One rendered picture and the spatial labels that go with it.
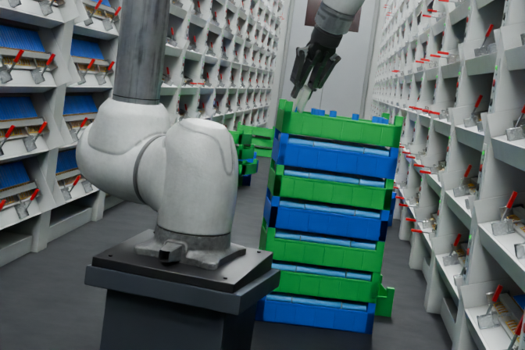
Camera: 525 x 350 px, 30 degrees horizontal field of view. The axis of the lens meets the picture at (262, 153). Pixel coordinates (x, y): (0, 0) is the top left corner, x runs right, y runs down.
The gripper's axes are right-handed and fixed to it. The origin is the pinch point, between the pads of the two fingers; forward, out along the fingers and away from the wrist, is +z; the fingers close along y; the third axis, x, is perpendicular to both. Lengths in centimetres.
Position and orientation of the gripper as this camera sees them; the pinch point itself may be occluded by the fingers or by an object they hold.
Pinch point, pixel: (299, 98)
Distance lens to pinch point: 252.9
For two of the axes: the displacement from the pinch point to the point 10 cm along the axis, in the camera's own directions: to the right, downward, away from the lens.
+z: -3.6, 8.4, 4.2
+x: 4.4, 5.4, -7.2
